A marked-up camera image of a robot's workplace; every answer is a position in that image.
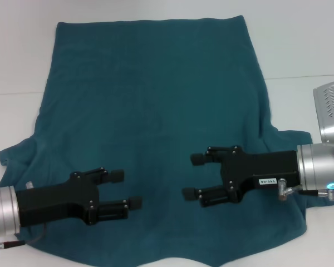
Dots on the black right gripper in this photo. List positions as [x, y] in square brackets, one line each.
[261, 169]

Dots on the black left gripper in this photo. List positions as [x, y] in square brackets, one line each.
[53, 203]

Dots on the blue teal shirt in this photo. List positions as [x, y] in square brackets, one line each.
[144, 105]

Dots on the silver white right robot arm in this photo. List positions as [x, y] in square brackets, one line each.
[317, 164]

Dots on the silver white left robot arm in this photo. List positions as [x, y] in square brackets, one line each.
[2, 211]

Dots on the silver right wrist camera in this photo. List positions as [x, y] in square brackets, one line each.
[332, 111]

